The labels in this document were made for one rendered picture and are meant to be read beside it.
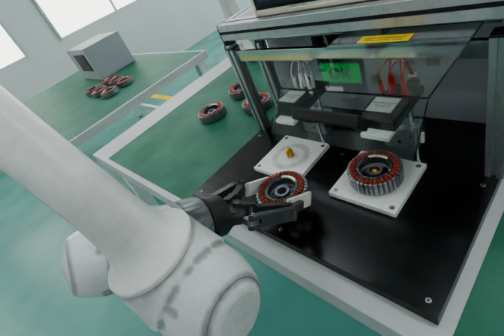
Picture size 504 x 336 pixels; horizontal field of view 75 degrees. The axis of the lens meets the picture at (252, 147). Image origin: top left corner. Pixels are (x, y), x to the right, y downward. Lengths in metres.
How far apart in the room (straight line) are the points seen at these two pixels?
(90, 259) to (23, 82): 4.68
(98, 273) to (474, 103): 0.79
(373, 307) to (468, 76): 0.51
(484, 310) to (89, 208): 0.55
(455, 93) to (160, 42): 5.15
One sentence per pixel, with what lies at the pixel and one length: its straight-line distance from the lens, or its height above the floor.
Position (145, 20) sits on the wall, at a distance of 5.63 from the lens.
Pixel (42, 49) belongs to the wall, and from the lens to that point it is 5.13.
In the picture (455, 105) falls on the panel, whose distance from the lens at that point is 0.89.
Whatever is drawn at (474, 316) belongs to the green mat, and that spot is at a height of 0.75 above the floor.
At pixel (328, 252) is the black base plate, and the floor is 0.77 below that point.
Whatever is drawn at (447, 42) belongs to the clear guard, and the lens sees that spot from 0.58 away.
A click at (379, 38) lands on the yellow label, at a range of 0.65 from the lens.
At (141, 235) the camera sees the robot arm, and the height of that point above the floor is 1.12.
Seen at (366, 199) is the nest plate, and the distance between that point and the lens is 0.72.
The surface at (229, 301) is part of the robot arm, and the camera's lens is 0.32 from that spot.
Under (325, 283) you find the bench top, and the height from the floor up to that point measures 0.75.
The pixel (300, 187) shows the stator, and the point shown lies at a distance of 0.68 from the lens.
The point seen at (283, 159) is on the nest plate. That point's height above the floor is 0.78.
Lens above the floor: 1.31
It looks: 32 degrees down
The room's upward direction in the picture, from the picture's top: 25 degrees counter-clockwise
